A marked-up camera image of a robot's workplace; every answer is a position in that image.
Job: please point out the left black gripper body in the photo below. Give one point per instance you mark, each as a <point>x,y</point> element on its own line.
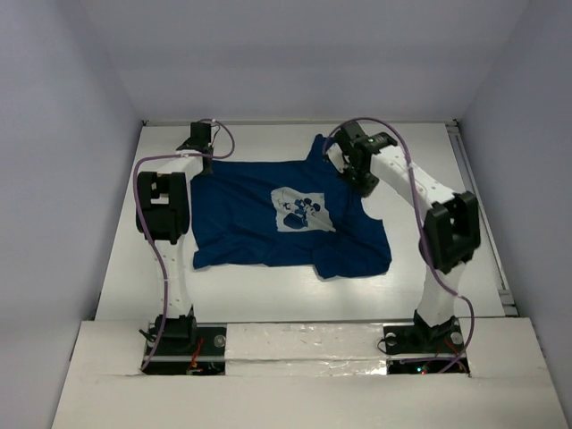
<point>204,163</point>

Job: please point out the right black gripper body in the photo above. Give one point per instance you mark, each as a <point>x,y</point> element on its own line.
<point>361,180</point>

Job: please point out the blue printed t-shirt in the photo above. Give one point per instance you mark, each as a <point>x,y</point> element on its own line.
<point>285,214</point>

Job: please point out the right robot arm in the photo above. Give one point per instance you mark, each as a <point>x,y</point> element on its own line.
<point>447,221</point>

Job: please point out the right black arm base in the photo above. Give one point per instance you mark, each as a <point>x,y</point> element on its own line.
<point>407,352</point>

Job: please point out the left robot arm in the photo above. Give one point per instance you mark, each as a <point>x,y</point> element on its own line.
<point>163,215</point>

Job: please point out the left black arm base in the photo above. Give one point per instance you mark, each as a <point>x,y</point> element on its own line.
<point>178,356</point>

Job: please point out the silver foil covered panel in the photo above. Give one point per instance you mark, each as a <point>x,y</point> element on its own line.
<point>310,350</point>

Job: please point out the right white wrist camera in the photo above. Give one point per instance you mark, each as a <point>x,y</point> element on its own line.
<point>335,156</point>

